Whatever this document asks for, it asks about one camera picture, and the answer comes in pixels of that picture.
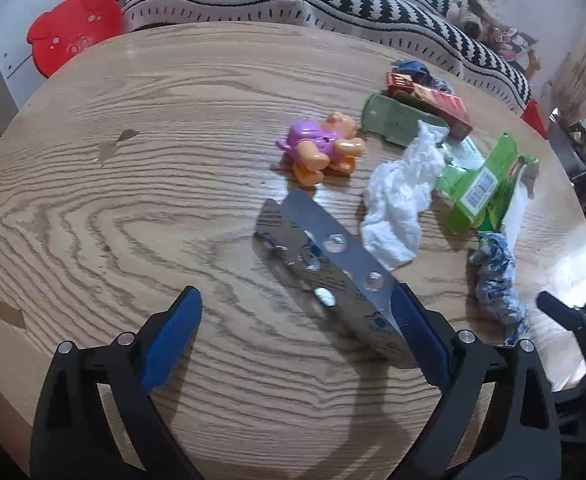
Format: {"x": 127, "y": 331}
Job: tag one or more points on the crumpled dark blue wrapper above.
{"x": 418, "y": 71}

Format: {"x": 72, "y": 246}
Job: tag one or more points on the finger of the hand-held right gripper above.
{"x": 555, "y": 310}

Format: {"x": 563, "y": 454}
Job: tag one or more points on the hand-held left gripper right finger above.
{"x": 420, "y": 335}

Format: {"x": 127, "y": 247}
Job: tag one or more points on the green snack packet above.
{"x": 478, "y": 185}

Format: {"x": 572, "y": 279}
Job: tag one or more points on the white paper sheet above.
{"x": 518, "y": 210}

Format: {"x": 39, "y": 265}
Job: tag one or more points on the pink and orange toy figure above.
{"x": 318, "y": 145}

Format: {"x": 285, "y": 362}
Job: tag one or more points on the crumpled white tissue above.
{"x": 398, "y": 200}

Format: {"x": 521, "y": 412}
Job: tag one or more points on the silver pill blister pack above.
{"x": 323, "y": 265}

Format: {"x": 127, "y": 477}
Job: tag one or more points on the pink printed cushion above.
{"x": 515, "y": 42}

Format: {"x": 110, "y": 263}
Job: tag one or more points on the beige checked curtain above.
{"x": 583, "y": 75}

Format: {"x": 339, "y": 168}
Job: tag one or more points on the red bag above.
{"x": 535, "y": 117}

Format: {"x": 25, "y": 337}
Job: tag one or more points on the red cardboard box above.
{"x": 438, "y": 102}

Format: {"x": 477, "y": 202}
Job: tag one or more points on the beige plush toy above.
{"x": 473, "y": 12}

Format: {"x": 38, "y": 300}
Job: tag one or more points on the wooden sofa armrest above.
{"x": 534, "y": 62}

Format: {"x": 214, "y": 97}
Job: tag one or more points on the crumpled blue white wrapper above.
{"x": 498, "y": 275}

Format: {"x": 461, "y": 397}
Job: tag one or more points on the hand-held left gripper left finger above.
{"x": 170, "y": 340}

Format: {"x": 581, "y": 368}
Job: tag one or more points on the red pig-shaped stool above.
{"x": 73, "y": 30}

